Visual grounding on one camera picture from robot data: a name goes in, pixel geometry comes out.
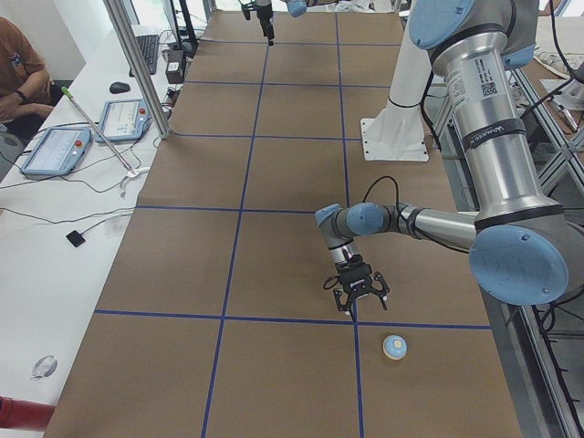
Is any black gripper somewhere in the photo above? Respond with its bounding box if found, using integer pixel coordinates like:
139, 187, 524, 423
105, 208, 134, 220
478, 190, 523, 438
254, 0, 275, 46
332, 259, 390, 317

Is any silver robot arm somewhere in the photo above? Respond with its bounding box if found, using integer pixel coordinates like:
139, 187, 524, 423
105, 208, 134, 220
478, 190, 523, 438
240, 0, 334, 46
316, 1, 583, 314

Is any black power adapter box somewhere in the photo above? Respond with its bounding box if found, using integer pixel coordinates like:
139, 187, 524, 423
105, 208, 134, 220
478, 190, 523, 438
165, 50, 185, 84

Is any black keyboard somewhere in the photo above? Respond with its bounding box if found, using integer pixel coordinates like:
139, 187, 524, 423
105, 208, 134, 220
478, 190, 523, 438
135, 35, 160, 75

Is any black computer mouse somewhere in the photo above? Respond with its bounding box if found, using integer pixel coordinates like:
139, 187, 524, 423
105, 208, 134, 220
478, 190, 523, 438
109, 81, 130, 94

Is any far blue teach pendant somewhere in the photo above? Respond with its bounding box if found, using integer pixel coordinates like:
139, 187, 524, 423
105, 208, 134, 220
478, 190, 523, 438
98, 99, 151, 142

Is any blue teach pendant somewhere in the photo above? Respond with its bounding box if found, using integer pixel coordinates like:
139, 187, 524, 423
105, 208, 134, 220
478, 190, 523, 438
98, 99, 151, 142
20, 128, 92, 176

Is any metal rod green tip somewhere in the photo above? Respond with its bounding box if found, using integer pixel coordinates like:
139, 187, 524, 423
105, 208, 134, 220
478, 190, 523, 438
60, 87, 139, 178

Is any near blue teach pendant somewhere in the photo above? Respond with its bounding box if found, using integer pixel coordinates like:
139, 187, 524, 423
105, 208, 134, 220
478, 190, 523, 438
20, 128, 92, 176

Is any person in brown shirt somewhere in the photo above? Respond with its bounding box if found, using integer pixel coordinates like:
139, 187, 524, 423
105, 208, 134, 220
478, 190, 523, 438
1, 17, 61, 142

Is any small black square pad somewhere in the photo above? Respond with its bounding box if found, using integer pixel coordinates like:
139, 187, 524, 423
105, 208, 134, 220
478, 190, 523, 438
66, 230, 86, 247

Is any clear tape roll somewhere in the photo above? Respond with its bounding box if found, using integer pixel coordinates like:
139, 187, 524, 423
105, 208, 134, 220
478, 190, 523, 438
30, 355, 58, 381

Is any red cylinder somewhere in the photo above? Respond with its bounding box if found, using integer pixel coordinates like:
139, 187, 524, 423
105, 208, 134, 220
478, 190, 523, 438
0, 397, 56, 432

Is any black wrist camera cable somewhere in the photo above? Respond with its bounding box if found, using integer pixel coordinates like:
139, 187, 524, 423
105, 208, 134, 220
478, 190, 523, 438
322, 175, 412, 293

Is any aluminium frame post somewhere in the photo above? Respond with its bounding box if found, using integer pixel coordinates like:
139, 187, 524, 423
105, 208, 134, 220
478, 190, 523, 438
103, 0, 171, 140

